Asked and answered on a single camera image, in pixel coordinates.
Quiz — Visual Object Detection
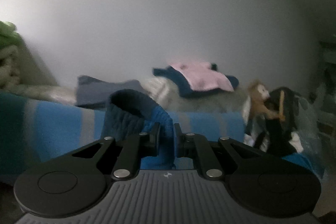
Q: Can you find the blue fleece jacket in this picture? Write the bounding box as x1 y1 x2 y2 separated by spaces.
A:
101 89 175 170

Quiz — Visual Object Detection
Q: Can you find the blue grey trimmed garment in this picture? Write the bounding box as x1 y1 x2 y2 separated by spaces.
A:
282 152 325 181

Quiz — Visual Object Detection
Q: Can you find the black garment pile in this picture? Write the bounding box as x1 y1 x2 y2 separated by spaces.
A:
253 87 297 158

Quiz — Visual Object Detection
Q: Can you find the left blue striped pillow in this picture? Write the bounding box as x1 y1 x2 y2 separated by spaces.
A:
1 92 105 184

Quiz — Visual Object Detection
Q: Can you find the blue striped pillow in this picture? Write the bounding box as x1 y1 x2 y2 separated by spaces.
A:
1 92 105 184
168 111 245 143

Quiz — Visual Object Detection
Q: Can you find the right blue striped pillow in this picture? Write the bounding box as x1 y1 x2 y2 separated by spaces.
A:
168 111 245 143

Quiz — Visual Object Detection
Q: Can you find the grey blue folded cloth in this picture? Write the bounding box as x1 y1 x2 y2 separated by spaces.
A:
76 75 146 110

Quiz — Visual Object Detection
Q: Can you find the brown plush monkey toy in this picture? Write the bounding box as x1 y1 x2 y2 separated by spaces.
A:
248 80 280 120

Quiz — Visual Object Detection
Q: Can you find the pink navy folded garment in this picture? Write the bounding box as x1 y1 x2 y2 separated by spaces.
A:
153 62 239 98

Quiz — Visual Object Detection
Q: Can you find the green knitted blanket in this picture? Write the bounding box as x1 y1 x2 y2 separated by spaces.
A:
1 21 23 90

